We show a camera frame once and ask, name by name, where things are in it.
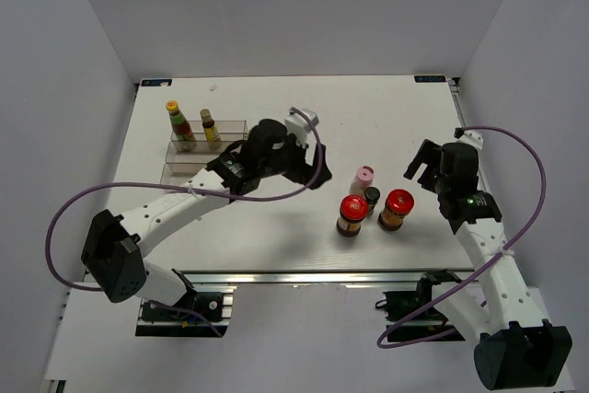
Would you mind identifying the pink cap white bottle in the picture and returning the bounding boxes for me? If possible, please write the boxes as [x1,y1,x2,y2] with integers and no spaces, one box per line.
[349,165,375,196]

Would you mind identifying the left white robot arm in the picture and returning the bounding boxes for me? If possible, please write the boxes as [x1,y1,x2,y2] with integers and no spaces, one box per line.
[81,109,332,318]

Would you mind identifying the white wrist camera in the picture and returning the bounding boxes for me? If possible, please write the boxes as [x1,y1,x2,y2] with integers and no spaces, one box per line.
[283,108,319,146]
[454,127,484,151]

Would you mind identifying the blue table label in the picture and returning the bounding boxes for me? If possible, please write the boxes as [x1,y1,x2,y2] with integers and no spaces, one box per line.
[140,78,172,87]
[413,75,447,83]

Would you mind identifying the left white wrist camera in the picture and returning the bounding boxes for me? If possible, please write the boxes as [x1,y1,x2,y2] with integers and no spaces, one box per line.
[283,108,319,146]

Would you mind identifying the small black cap jar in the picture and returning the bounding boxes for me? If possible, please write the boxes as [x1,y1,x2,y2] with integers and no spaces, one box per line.
[364,186,381,216]

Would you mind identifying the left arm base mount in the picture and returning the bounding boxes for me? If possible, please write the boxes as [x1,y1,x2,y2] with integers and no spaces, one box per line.
[135,284,237,339]

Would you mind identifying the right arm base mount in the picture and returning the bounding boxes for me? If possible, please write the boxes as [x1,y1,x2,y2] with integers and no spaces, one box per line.
[375,270,464,343]

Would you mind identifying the green bottle yellow cap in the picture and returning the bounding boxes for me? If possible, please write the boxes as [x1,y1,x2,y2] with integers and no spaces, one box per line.
[166,100,197,152]

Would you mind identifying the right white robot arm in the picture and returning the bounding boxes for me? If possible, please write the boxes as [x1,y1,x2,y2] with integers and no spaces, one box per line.
[404,140,572,390]

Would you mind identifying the left blue table label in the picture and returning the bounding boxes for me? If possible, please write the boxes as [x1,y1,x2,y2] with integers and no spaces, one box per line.
[140,78,172,87]

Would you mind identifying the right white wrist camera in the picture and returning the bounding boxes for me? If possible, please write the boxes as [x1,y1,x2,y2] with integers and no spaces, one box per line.
[454,127,484,151]

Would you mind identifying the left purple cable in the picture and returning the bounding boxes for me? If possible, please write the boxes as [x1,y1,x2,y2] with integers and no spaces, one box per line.
[46,108,323,338]

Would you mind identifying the small yellow bottle brown cap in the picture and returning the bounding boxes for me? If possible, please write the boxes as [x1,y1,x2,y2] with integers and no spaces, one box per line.
[200,109,222,150]

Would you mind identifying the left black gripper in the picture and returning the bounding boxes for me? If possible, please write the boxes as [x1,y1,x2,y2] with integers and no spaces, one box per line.
[259,131,331,190]

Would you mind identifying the red lid sauce jar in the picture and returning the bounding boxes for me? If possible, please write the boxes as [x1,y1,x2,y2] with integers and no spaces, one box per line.
[336,195,369,237]
[378,189,415,231]

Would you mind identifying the right blue table label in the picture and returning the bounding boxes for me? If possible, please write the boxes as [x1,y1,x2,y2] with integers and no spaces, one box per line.
[413,75,447,83]

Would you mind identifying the clear tiered acrylic rack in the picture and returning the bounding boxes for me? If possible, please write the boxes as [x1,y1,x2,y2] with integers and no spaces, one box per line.
[160,120,248,185]

